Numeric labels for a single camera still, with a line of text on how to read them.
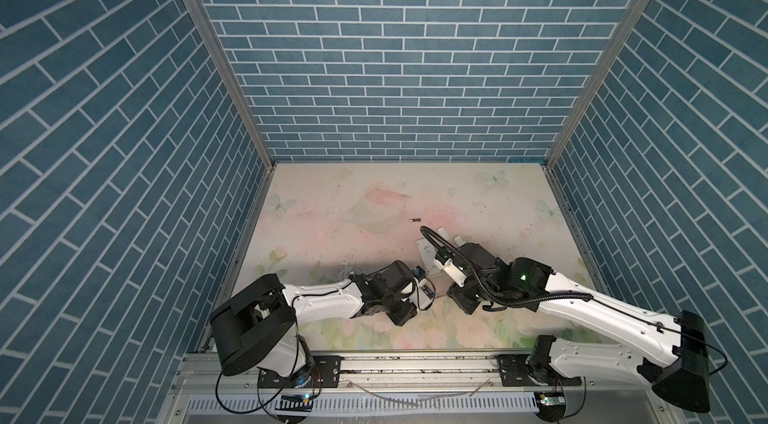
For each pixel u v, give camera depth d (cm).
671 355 40
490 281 54
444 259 66
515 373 74
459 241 99
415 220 103
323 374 73
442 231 102
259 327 43
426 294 85
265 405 40
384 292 65
